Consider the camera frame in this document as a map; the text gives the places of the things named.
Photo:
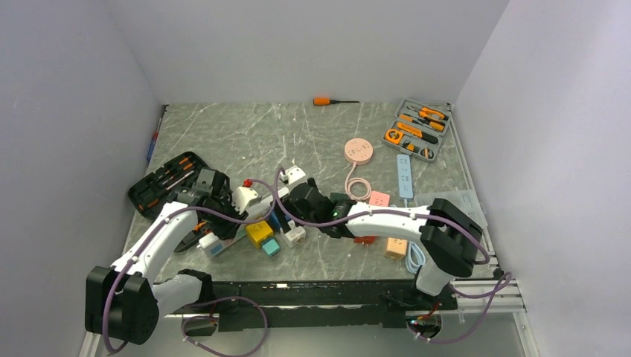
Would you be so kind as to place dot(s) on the dark green cube adapter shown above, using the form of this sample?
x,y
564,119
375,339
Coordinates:
x,y
339,197

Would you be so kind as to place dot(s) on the black aluminium base frame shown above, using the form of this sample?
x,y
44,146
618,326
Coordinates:
x,y
329,303

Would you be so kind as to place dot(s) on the black electrical tape roll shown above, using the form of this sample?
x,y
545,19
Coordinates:
x,y
427,153

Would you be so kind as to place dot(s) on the blue red pen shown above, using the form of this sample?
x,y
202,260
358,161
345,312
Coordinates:
x,y
154,138

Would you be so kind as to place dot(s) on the grey tool case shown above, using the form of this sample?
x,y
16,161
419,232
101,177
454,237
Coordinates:
x,y
422,125

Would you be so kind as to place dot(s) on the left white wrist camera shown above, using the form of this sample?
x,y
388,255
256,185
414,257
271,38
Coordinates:
x,y
244,196

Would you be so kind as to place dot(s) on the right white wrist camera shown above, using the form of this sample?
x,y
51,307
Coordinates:
x,y
294,176

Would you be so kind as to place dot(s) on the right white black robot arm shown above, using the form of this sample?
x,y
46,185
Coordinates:
x,y
451,239

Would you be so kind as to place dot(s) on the white power strip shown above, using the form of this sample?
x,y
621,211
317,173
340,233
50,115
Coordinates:
x,y
212,246

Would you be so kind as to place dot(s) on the red cube adapter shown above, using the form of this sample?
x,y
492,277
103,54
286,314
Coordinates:
x,y
366,240

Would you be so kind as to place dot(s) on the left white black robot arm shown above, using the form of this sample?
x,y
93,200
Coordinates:
x,y
148,261

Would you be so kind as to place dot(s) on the orange handled screwdriver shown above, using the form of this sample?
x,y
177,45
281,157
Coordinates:
x,y
325,101

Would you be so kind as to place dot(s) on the pink cube adapter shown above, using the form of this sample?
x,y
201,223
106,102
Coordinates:
x,y
379,199

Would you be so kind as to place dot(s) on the light blue power strip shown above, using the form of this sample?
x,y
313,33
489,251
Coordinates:
x,y
404,177

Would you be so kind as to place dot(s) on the yellow cube adapter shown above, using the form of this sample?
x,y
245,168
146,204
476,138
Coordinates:
x,y
258,233

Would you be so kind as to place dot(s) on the clear plastic screw box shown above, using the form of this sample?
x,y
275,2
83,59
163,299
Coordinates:
x,y
465,200

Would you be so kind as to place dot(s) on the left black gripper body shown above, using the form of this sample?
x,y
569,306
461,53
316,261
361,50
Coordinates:
x,y
217,224

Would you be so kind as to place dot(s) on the dark blue cube adapter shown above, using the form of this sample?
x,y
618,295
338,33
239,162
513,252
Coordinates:
x,y
274,222

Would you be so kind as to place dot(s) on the teal small plug adapter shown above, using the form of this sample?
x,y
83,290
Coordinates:
x,y
270,247

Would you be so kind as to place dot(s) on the black tool case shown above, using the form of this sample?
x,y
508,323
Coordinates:
x,y
149,195

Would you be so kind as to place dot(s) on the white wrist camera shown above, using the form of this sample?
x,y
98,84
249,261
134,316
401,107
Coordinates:
x,y
294,176
244,196

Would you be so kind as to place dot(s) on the tan wooden cube adapter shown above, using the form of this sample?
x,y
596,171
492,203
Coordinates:
x,y
396,249

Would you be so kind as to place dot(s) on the white cube adapter with picture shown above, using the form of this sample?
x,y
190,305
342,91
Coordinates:
x,y
293,234

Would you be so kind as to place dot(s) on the yellow tape measure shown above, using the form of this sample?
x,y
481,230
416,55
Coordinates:
x,y
393,136

